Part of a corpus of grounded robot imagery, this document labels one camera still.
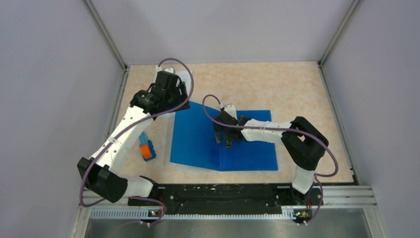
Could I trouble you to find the white printed paper files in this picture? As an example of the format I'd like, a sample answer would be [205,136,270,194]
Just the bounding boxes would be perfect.
[154,70,191,118]

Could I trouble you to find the blue plastic folder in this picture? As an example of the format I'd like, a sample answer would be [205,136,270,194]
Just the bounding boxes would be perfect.
[170,102,278,172]

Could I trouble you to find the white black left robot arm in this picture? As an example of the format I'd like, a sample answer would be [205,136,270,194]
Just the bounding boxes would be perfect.
[77,70,190,205]

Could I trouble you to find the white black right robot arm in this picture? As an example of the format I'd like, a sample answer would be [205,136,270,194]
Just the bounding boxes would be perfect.
[213,110,329,204]

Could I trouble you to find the blue orange stapler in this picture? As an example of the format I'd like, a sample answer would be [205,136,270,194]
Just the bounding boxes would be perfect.
[139,132,157,162]

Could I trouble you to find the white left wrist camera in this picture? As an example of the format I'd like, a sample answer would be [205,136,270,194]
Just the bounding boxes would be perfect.
[155,65,176,74]

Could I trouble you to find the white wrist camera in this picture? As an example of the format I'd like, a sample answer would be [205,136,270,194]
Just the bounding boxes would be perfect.
[155,65,176,74]
[219,104,238,120]

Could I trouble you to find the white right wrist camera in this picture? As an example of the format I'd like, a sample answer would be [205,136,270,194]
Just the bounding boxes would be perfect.
[219,104,238,120]

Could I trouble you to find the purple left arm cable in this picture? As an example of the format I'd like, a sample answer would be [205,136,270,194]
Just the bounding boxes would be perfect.
[79,58,195,208]

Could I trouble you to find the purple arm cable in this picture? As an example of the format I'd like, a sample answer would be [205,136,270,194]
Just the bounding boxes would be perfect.
[202,94,339,178]
[79,58,195,208]

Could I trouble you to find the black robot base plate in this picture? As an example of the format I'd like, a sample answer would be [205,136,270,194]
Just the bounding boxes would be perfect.
[128,183,323,215]

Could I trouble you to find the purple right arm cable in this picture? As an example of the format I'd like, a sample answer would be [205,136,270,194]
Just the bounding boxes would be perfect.
[202,94,339,178]

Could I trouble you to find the white slotted cable duct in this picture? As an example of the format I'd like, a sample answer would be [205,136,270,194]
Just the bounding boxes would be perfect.
[90,208,296,220]

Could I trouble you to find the aluminium frame rail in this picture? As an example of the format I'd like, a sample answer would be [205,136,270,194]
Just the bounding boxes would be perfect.
[83,185,378,208]

